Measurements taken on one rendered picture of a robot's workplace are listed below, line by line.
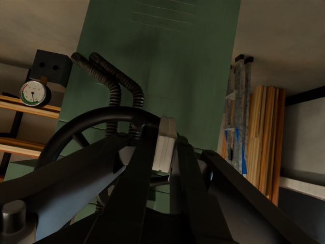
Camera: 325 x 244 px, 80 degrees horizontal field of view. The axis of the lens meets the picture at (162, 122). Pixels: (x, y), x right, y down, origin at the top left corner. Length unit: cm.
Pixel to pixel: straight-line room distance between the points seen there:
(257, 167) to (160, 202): 147
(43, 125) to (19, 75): 82
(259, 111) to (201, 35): 142
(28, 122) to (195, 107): 301
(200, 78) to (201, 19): 18
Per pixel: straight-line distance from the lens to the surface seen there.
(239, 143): 139
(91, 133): 56
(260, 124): 196
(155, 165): 15
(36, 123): 333
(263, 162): 193
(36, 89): 56
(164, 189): 54
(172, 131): 16
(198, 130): 54
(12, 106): 295
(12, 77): 362
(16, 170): 64
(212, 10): 68
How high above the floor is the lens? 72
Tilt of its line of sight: 7 degrees down
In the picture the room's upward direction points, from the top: 169 degrees counter-clockwise
